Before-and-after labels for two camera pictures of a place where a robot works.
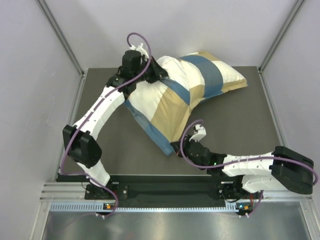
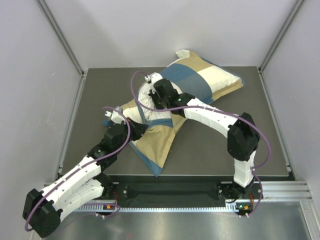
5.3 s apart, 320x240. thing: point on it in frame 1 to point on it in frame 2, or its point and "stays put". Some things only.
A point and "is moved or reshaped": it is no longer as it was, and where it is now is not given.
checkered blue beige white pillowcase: (162, 108) is moved or reshaped
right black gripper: (177, 147) to (155, 93)
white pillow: (176, 71) to (148, 99)
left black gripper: (157, 71) to (138, 129)
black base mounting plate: (166, 188) stays put
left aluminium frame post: (62, 35) stays put
